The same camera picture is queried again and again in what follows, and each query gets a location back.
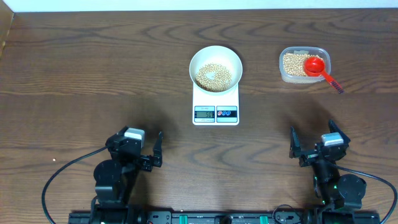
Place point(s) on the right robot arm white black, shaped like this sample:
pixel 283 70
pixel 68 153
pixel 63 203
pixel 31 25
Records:
pixel 341 194

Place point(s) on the soybeans in bowl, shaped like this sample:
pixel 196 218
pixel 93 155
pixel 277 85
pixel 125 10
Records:
pixel 213 77

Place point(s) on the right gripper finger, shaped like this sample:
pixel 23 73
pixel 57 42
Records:
pixel 335 129
pixel 295 147

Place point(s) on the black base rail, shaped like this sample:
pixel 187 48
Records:
pixel 163 217

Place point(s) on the white digital kitchen scale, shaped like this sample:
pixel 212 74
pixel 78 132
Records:
pixel 215 109

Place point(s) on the cream round bowl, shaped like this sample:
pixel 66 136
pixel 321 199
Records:
pixel 220 55

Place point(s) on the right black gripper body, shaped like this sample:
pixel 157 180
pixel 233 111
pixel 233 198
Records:
pixel 308 158

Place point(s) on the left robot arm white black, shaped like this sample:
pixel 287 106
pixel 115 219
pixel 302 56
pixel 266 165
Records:
pixel 115 178

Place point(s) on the clear plastic container of soybeans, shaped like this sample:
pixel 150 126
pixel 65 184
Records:
pixel 291 62

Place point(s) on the red plastic measuring scoop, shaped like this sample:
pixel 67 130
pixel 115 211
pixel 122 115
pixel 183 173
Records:
pixel 315 67

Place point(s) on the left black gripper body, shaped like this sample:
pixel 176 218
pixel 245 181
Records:
pixel 144 160

